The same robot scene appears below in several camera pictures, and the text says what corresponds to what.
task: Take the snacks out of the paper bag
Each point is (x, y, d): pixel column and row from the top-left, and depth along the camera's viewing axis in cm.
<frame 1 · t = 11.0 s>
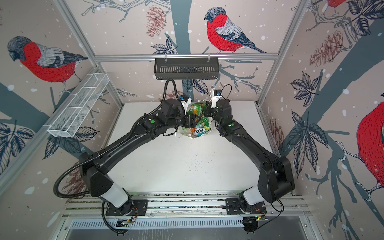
left hand: (196, 117, 72), fingers open
right hand: (205, 103, 80), fingers closed
white patterned paper bag: (198, 130, 89), point 15 cm above the table
green snack packet in bag: (205, 123, 84), point 22 cm above the table

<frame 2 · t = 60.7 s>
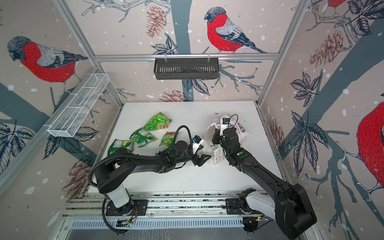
left hand: (207, 153, 80), fingers open
right hand: (214, 130, 83), fingers closed
white patterned paper bag: (216, 152, 84), point 11 cm above the table
green snack packet in bag: (159, 121, 100), point 11 cm above the table
green orange snack packet: (143, 136, 100), point 4 cm above the table
green snack packet: (167, 139, 95), point 6 cm above the table
green Fox's candy bag: (127, 144, 94), point 5 cm above the table

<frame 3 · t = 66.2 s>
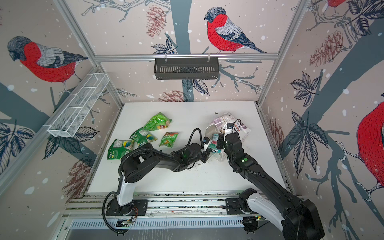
left hand: (211, 149, 88), fingers closed
right hand: (219, 135, 81), fingers open
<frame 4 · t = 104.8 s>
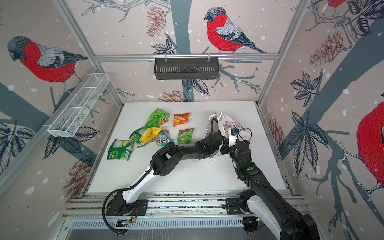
left hand: (231, 138, 94), fingers open
right hand: (221, 138, 81), fingers closed
green snack packet: (185, 136, 96), point 7 cm above the table
orange chips packet: (180, 119, 106), point 6 cm above the table
yellow corn chips packet: (150, 134, 92), point 11 cm above the table
teal Fox's candy bag: (163, 138, 96), point 6 cm above the table
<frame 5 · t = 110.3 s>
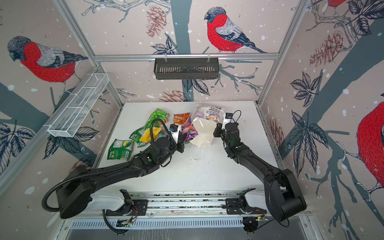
left hand: (185, 134, 76), fingers closed
right hand: (216, 124, 86), fingers closed
white patterned paper bag: (204, 120, 83), point 24 cm above the table
purple Fox's candy bag: (189, 130, 76), point 26 cm above the table
